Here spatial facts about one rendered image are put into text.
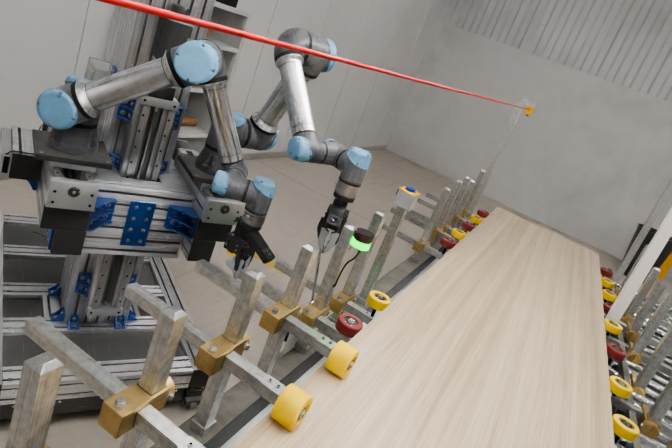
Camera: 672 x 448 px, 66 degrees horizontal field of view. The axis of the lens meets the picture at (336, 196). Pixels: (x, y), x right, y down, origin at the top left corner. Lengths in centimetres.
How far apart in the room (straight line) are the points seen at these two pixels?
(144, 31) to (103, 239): 74
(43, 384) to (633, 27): 889
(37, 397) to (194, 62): 100
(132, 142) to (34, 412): 130
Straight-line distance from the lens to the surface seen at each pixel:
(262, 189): 164
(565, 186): 907
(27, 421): 87
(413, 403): 144
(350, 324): 161
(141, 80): 162
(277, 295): 171
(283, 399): 115
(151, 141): 204
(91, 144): 189
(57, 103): 168
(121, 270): 224
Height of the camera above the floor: 169
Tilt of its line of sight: 17 degrees down
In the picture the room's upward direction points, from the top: 21 degrees clockwise
